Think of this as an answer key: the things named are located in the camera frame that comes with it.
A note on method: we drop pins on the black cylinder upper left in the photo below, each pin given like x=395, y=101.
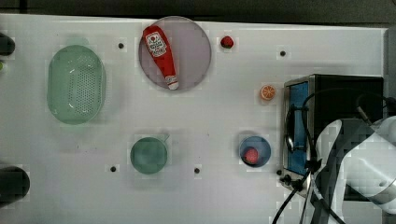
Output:
x=7, y=45

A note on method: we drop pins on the orange slice toy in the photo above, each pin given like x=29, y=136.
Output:
x=268, y=92

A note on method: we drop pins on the red fruit in cup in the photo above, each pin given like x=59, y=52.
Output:
x=251, y=156

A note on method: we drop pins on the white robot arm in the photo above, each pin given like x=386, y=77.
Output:
x=357, y=155

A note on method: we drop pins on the black cylinder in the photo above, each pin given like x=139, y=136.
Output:
x=14, y=185
x=7, y=45

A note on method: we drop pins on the red ketchup bottle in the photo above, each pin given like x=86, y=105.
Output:
x=160, y=51

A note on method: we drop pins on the grey round plate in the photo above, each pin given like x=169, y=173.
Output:
x=190, y=48

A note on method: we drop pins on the blue cup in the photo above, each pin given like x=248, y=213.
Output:
x=261, y=145

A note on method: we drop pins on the black cylinder lower left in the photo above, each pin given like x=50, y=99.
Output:
x=14, y=185

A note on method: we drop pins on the red strawberry toy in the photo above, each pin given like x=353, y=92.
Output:
x=227, y=42

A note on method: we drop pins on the green perforated colander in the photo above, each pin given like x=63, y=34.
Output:
x=76, y=87

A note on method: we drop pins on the silver black toaster oven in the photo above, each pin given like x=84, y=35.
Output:
x=313, y=102

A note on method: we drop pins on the green cup with handle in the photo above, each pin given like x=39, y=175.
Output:
x=149, y=155

